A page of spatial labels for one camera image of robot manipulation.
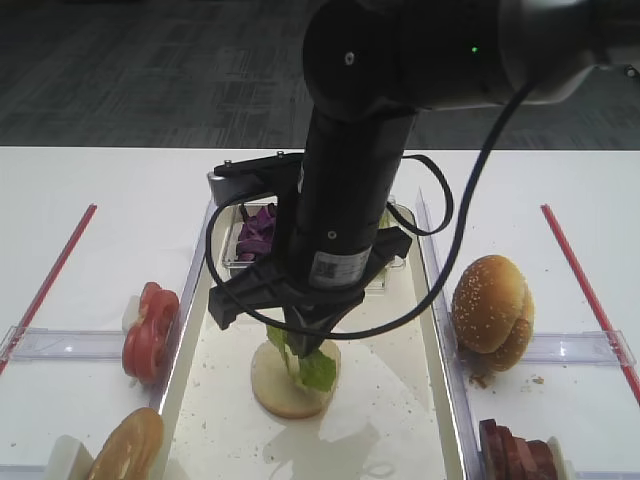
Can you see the white bun base slice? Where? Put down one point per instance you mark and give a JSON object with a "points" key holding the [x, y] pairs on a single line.
{"points": [[275, 390]]}

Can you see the silver metal tray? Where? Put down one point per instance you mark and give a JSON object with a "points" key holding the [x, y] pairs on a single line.
{"points": [[388, 419]]}

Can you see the upper left clear rail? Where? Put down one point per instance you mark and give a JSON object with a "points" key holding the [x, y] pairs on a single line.
{"points": [[39, 344]]}

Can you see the white bun holder block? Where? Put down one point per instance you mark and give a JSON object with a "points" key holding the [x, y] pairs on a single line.
{"points": [[69, 460]]}

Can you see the clear plastic salad container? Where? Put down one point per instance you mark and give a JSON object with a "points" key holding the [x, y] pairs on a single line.
{"points": [[234, 267]]}

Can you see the right long clear rail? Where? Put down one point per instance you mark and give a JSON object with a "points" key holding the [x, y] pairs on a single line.
{"points": [[458, 434]]}

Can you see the left long clear rail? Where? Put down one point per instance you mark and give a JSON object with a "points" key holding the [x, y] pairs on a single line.
{"points": [[166, 395]]}

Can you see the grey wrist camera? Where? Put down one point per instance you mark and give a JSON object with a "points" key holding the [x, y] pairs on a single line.
{"points": [[242, 181]]}

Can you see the right red strip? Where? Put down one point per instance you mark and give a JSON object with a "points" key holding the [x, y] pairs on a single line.
{"points": [[598, 311]]}

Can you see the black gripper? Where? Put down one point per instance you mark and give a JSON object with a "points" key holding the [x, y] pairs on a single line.
{"points": [[266, 291]]}

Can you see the left red strip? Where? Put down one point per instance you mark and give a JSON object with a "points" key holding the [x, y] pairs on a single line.
{"points": [[47, 287]]}

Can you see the red strip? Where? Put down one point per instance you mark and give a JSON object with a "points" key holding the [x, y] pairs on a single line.
{"points": [[598, 311], [47, 287]]}

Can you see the rear tomato slice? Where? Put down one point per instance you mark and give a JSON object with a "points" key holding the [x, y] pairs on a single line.
{"points": [[149, 290]]}

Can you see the white meat holder block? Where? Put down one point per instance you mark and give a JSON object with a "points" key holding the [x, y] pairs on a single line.
{"points": [[564, 467]]}

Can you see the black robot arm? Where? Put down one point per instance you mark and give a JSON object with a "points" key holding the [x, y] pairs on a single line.
{"points": [[370, 68]]}

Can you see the green lettuce leaf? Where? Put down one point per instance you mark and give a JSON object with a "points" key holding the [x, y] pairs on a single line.
{"points": [[317, 371]]}

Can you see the browned bun bottom slice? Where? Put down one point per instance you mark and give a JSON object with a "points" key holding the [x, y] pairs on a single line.
{"points": [[131, 449]]}

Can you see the long clear rail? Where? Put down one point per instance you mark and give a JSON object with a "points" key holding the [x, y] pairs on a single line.
{"points": [[166, 395], [458, 434]]}

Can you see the sliced meat patties stack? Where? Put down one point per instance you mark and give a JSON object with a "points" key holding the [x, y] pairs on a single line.
{"points": [[506, 456]]}

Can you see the lower left clear rail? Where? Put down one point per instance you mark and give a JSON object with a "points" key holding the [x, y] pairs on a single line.
{"points": [[22, 472]]}

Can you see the sesame bun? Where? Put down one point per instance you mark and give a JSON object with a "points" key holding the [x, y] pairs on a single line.
{"points": [[516, 344], [491, 299]]}

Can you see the front tomato slice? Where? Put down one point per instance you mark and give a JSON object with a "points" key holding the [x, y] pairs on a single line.
{"points": [[145, 346]]}

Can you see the meat crumbs on table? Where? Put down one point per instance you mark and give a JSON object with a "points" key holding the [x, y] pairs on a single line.
{"points": [[491, 382]]}

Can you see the upper right clear rail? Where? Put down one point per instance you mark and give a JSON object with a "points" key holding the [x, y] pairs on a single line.
{"points": [[594, 348]]}

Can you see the green lettuce pile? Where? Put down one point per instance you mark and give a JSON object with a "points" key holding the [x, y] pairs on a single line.
{"points": [[379, 282]]}

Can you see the lower right clear rail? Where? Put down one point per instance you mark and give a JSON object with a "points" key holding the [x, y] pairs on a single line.
{"points": [[606, 475]]}

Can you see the white tomato holder block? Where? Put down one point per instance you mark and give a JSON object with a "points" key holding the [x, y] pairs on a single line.
{"points": [[131, 314]]}

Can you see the front sesame bun top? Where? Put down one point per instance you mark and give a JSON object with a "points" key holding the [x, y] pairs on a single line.
{"points": [[491, 299]]}

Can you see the tomato slice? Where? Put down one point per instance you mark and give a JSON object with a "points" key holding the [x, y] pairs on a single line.
{"points": [[149, 290], [145, 346]]}

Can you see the purple cabbage shreds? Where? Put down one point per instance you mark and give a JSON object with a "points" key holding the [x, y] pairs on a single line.
{"points": [[256, 236]]}

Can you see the rear sesame bun top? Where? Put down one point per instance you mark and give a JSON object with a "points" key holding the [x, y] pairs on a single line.
{"points": [[516, 344]]}

